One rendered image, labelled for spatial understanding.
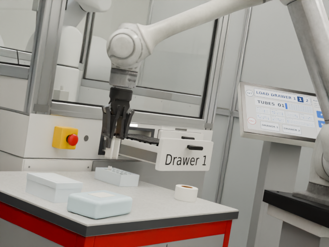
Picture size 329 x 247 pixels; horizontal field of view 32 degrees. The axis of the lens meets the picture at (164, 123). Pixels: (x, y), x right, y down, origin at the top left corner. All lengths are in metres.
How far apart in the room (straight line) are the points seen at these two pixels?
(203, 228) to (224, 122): 2.40
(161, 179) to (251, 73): 1.69
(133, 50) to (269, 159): 1.35
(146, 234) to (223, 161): 2.55
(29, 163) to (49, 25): 0.45
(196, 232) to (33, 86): 0.70
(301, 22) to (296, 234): 0.69
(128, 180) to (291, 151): 1.22
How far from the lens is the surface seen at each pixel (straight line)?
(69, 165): 2.02
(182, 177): 2.50
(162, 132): 2.31
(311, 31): 1.72
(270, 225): 2.90
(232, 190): 3.94
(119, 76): 1.84
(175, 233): 1.55
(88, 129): 2.04
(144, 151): 1.96
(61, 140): 1.92
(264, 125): 2.73
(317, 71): 1.72
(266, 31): 3.90
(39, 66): 1.88
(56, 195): 1.46
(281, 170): 2.86
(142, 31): 1.70
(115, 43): 1.65
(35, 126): 1.90
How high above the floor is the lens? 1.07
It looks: 3 degrees down
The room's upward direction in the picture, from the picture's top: 9 degrees clockwise
